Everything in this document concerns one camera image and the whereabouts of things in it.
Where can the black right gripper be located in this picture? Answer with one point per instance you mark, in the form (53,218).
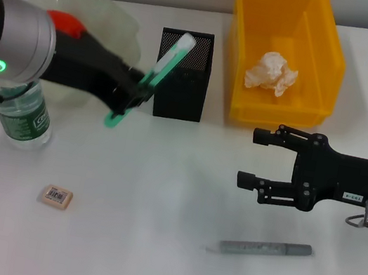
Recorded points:
(340,179)

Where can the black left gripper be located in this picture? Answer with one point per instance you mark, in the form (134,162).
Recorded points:
(86,63)

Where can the green utility knife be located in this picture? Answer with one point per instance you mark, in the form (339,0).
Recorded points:
(167,61)

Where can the white paper ball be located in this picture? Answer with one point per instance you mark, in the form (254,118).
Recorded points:
(270,72)

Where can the red round fruit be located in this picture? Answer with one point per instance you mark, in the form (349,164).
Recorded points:
(67,22)

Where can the clear water bottle green label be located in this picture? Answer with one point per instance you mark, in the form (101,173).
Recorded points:
(26,120)

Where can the black mesh pen holder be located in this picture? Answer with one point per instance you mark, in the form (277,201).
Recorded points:
(184,95)

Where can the pale green glass fruit plate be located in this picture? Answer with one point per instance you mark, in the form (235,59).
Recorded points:
(115,22)

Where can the grey marker pen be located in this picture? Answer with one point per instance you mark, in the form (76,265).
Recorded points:
(267,249)

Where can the beige eraser with barcode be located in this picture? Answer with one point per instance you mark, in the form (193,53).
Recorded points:
(57,197)

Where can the yellow plastic storage bin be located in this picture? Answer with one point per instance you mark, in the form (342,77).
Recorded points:
(264,23)

